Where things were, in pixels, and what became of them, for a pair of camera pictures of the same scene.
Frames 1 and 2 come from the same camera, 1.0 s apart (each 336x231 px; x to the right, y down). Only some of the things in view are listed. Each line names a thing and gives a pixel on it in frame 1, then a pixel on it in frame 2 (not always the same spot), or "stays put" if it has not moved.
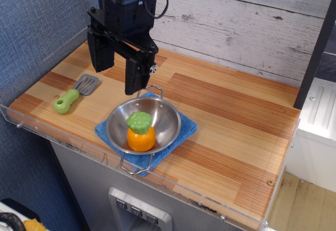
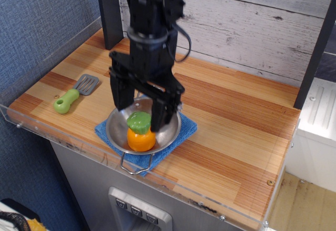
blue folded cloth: (142, 164) stays put
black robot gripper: (126, 13) → (152, 53)
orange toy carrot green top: (141, 136) stays put
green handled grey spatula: (85, 85) stays put
